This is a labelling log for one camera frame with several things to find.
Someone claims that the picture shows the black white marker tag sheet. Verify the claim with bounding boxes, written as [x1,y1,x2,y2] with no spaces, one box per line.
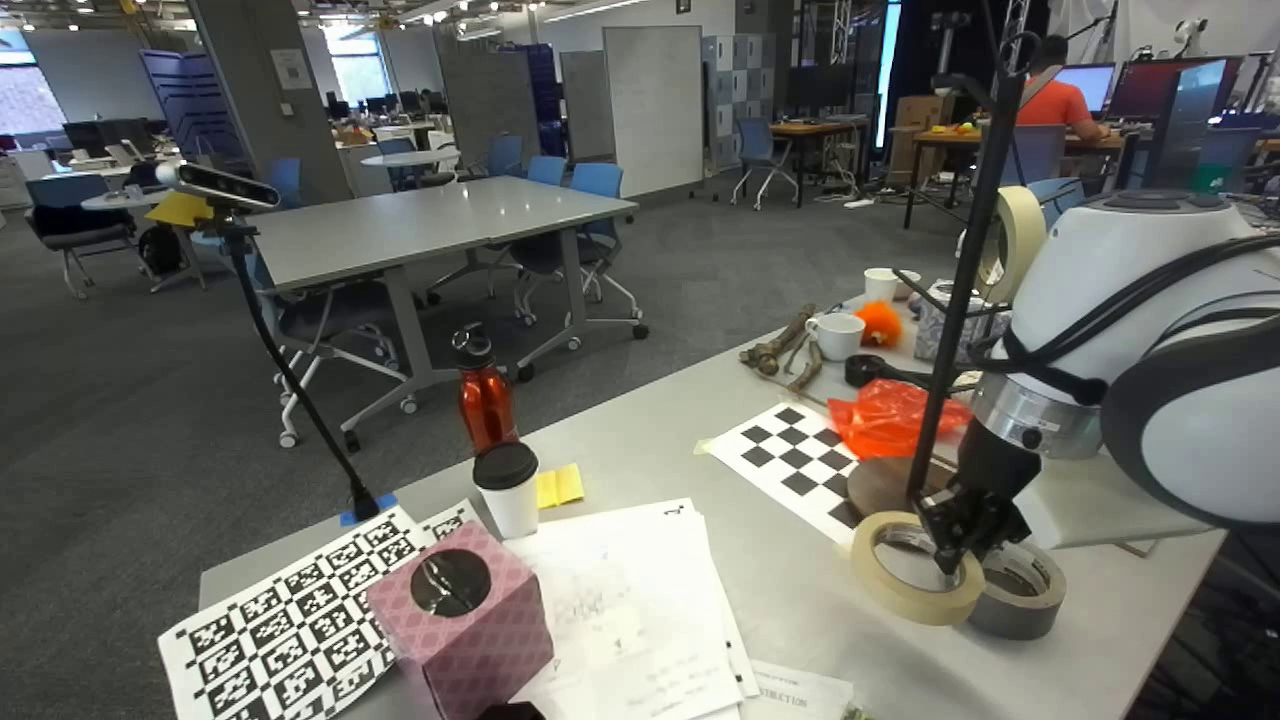
[153,499,487,720]

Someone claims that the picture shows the wooden desk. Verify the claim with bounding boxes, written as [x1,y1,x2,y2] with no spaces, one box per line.
[768,109,872,212]

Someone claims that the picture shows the pink patterned tissue box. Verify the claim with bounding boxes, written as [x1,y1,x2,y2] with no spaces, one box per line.
[363,520,558,720]

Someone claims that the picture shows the thick brown wooden branch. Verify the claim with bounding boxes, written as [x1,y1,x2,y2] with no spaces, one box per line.
[736,298,818,379]

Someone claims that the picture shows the black camera on thin stand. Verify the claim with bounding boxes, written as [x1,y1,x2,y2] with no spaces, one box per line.
[148,156,402,529]

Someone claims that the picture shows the red bottle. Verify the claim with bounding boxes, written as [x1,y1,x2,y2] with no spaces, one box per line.
[453,358,520,457]

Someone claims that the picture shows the white mug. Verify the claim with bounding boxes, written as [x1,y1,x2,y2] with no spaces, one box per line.
[809,308,866,364]

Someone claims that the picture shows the seated person orange shirt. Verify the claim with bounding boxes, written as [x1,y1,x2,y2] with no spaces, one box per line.
[1011,32,1110,148]

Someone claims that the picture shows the grey duct tape roll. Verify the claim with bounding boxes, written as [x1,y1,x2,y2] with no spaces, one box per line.
[964,532,1071,642]

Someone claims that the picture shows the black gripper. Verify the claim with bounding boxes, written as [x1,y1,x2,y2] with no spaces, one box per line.
[917,414,1048,579]

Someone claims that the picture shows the white cup black lid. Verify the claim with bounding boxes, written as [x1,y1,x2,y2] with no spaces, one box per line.
[468,438,542,538]

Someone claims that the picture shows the orange plastic bag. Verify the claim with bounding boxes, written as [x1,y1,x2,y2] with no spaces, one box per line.
[822,376,980,467]

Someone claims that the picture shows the grey swirl patterned cloth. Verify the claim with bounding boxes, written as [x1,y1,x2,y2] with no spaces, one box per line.
[917,277,1018,372]

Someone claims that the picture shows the white paper sheets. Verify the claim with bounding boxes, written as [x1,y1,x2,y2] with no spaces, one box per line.
[506,493,860,720]

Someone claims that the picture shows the black pole wooden base holder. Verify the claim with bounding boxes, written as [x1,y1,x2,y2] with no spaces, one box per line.
[840,0,1036,529]

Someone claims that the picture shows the long brown wooden branch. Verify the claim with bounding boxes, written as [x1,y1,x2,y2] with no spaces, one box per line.
[770,326,826,395]

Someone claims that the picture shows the small white cup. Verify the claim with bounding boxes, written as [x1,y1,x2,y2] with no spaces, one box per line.
[860,262,910,308]

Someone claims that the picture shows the grey flat board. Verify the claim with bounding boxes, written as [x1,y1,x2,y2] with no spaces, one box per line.
[1022,442,1233,560]

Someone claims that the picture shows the black handled utensil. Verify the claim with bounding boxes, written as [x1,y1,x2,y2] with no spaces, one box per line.
[840,348,927,395]

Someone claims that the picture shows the black office chair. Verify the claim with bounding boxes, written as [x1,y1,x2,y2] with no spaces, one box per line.
[24,168,144,298]

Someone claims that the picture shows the grey office table white legs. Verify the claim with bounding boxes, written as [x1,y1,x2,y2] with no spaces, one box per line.
[247,173,643,452]

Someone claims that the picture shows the orange fuzzy ball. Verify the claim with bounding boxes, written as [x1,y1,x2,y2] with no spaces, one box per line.
[851,296,910,352]

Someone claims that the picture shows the yellow sticky notes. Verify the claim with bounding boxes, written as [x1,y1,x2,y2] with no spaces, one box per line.
[530,458,592,512]

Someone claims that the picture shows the white partition panel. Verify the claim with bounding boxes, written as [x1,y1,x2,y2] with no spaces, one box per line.
[601,19,708,205]

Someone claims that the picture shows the blue office chair white base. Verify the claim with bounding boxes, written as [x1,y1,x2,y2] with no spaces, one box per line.
[558,156,654,342]

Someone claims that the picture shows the black white checkerboard sheet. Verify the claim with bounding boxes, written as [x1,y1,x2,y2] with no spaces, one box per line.
[695,401,872,552]

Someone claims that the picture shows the black monitor on stand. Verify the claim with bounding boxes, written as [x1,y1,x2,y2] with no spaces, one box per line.
[1139,54,1235,191]

